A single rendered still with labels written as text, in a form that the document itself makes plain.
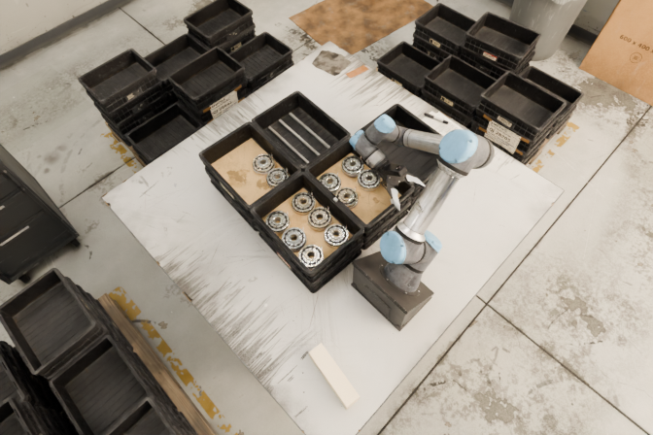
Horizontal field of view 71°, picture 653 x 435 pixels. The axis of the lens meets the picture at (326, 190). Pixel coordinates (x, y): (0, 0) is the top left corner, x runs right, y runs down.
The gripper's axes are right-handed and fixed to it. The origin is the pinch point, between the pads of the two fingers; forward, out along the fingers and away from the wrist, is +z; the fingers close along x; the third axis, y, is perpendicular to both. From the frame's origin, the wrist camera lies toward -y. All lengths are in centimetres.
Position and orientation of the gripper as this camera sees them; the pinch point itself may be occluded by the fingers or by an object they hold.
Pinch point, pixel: (413, 198)
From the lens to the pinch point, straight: 185.7
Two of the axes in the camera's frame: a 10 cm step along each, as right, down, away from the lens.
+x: -7.4, 6.2, -2.7
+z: 6.6, 7.5, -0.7
